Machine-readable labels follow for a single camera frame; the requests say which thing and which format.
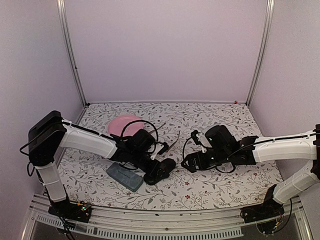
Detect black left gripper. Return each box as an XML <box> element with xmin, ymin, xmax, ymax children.
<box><xmin>130</xmin><ymin>149</ymin><xmax>170</xmax><ymax>181</ymax></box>

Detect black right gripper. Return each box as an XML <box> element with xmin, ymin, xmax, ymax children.
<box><xmin>181</xmin><ymin>149</ymin><xmax>231</xmax><ymax>173</ymax></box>

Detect black glasses case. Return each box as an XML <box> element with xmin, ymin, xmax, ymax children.
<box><xmin>143</xmin><ymin>158</ymin><xmax>176</xmax><ymax>186</ymax></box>

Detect grey case green lining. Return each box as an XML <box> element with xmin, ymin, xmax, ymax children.
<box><xmin>106</xmin><ymin>162</ymin><xmax>144</xmax><ymax>192</ymax></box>

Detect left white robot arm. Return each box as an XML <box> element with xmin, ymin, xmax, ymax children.
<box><xmin>19</xmin><ymin>110</ymin><xmax>174</xmax><ymax>217</ymax></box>

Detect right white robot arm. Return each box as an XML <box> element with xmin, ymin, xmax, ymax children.
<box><xmin>181</xmin><ymin>125</ymin><xmax>320</xmax><ymax>218</ymax></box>

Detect brown sunglasses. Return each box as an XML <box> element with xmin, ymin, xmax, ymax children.
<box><xmin>149</xmin><ymin>122</ymin><xmax>181</xmax><ymax>153</ymax></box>

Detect pink plate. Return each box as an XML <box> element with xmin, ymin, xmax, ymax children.
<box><xmin>107</xmin><ymin>115</ymin><xmax>144</xmax><ymax>137</ymax></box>

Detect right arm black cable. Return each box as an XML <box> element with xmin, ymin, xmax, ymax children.
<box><xmin>181</xmin><ymin>137</ymin><xmax>258</xmax><ymax>174</ymax></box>

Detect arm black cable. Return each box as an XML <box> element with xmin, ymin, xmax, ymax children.
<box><xmin>181</xmin><ymin>137</ymin><xmax>258</xmax><ymax>174</ymax></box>
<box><xmin>119</xmin><ymin>119</ymin><xmax>160</xmax><ymax>148</ymax></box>

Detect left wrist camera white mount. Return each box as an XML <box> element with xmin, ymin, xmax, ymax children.
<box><xmin>150</xmin><ymin>142</ymin><xmax>169</xmax><ymax>160</ymax></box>

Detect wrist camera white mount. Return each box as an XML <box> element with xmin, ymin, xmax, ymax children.
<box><xmin>190</xmin><ymin>130</ymin><xmax>211</xmax><ymax>153</ymax></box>
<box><xmin>150</xmin><ymin>142</ymin><xmax>169</xmax><ymax>160</ymax></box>

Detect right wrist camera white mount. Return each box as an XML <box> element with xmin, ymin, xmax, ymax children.
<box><xmin>190</xmin><ymin>130</ymin><xmax>211</xmax><ymax>153</ymax></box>

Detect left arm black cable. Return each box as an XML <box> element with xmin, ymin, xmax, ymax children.
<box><xmin>119</xmin><ymin>119</ymin><xmax>160</xmax><ymax>148</ymax></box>

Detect front aluminium rail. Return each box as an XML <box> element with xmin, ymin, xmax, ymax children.
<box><xmin>21</xmin><ymin>194</ymin><xmax>315</xmax><ymax>240</ymax></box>

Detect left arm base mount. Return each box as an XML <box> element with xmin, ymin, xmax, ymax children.
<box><xmin>48</xmin><ymin>196</ymin><xmax>92</xmax><ymax>223</ymax></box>

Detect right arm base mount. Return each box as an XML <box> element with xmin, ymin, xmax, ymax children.
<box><xmin>239</xmin><ymin>184</ymin><xmax>293</xmax><ymax>236</ymax></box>

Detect right aluminium frame post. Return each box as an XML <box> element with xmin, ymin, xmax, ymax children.
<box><xmin>245</xmin><ymin>0</ymin><xmax>275</xmax><ymax>108</ymax></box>

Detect aluminium frame post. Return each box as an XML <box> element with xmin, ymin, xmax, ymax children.
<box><xmin>245</xmin><ymin>0</ymin><xmax>275</xmax><ymax>108</ymax></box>
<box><xmin>56</xmin><ymin>0</ymin><xmax>88</xmax><ymax>107</ymax></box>

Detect left aluminium frame post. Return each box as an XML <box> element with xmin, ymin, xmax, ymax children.
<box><xmin>56</xmin><ymin>0</ymin><xmax>88</xmax><ymax>107</ymax></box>

